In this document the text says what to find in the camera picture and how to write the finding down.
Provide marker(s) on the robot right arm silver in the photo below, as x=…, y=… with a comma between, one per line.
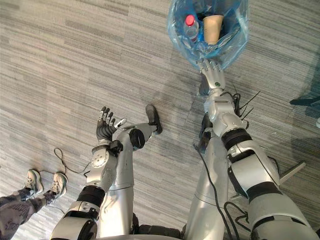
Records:
x=250, y=162

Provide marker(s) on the clear bottle red cap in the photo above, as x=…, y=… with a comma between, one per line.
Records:
x=191, y=26

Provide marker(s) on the grey metal stand leg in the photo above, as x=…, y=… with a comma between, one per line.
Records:
x=292, y=171

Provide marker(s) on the brown paper cup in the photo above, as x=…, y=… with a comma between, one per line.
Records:
x=212, y=28

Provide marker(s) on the dark chair base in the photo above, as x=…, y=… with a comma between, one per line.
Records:
x=306, y=101

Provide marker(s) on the robot left leg silver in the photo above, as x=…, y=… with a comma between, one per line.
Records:
x=122, y=175

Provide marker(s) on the robot left arm silver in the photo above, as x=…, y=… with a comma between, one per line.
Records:
x=100, y=175

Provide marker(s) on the person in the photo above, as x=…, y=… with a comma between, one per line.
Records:
x=15, y=210

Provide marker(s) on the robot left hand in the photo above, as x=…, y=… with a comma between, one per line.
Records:
x=103, y=131

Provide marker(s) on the robot torso dark waist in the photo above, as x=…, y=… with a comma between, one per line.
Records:
x=160, y=230

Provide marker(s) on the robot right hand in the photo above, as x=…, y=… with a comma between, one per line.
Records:
x=212, y=75

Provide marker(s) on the blue plastic trash bag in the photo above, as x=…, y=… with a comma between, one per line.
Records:
x=232, y=47

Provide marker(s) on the robot right leg silver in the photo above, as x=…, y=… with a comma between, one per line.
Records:
x=210, y=180

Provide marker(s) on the robot leg silver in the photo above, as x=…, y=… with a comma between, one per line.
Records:
x=210, y=180
x=122, y=175

